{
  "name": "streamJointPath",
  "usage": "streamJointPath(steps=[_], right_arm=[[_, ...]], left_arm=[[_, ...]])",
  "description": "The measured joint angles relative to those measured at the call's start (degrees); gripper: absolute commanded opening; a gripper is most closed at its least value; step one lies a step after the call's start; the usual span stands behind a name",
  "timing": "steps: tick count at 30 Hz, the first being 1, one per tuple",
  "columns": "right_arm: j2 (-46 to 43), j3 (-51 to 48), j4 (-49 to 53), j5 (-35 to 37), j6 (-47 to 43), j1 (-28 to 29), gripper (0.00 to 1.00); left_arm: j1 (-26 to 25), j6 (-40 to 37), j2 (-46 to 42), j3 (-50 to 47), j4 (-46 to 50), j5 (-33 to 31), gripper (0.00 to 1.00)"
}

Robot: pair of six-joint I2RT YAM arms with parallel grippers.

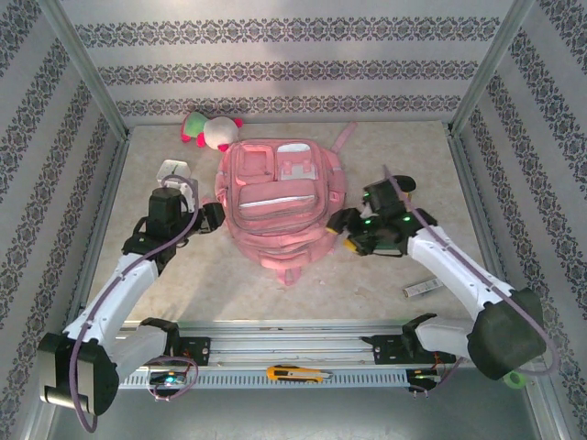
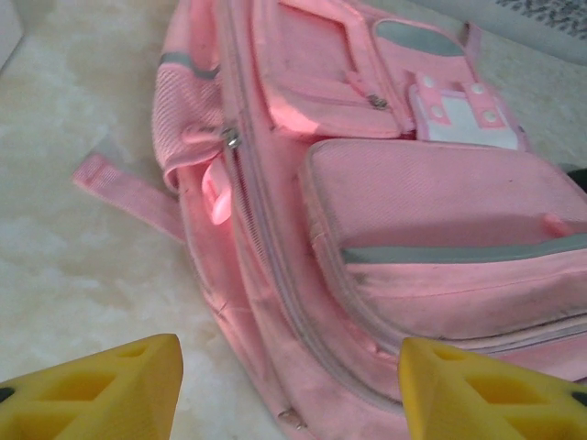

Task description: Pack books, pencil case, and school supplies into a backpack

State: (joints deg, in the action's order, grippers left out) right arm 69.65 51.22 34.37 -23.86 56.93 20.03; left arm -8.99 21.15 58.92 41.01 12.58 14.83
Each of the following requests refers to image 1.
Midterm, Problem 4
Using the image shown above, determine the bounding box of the white square alarm clock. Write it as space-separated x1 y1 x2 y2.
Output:
154 158 194 184

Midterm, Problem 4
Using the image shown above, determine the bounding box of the aluminium mounting rail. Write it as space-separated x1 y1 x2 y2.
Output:
43 319 542 370

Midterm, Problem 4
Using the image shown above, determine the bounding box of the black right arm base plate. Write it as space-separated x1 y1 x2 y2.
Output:
361 333 458 367

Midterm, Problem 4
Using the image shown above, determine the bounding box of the slotted grey cable duct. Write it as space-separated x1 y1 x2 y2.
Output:
117 368 409 391

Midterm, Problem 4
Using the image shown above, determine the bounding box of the aluminium side rail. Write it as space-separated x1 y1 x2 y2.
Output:
61 137 132 334
444 126 524 331

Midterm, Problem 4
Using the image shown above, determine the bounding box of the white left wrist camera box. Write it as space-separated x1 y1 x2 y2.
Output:
159 175 200 215

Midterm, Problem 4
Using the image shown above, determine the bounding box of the pink backpack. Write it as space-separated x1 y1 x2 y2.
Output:
203 121 359 286

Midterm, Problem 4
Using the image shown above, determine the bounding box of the aluminium frame post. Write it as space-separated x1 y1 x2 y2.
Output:
449 0 537 137
39 0 130 141

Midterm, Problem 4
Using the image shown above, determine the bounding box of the white green pink plush toy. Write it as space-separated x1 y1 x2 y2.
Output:
180 111 244 154

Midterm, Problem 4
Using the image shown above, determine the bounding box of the small circuit board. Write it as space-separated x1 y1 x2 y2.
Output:
406 368 442 395
147 370 189 389

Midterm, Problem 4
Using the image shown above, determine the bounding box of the small silver tube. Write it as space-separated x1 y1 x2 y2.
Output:
402 279 442 298

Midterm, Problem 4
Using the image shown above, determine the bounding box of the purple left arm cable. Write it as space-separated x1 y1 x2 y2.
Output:
71 175 201 435

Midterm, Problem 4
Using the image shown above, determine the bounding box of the yellow utility knife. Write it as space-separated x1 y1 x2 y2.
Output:
266 365 334 382

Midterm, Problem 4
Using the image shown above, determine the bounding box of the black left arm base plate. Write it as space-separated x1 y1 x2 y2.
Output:
127 336 212 368

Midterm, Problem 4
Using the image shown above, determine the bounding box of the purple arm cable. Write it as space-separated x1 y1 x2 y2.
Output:
71 175 201 435
382 163 554 399

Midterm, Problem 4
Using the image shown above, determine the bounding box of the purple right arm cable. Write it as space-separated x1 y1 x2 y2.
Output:
382 163 554 399

